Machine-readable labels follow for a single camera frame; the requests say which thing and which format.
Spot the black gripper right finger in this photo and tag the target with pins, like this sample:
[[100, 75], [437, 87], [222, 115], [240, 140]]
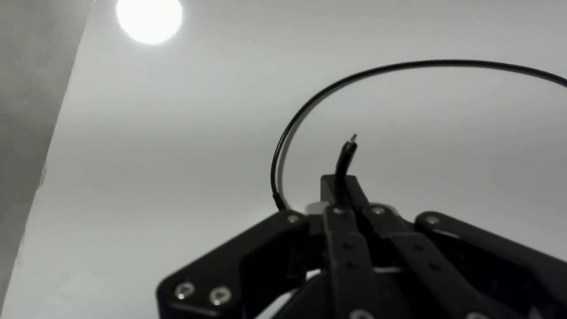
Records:
[[472, 266]]

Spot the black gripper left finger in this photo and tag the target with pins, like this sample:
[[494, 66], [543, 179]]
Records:
[[348, 266]]

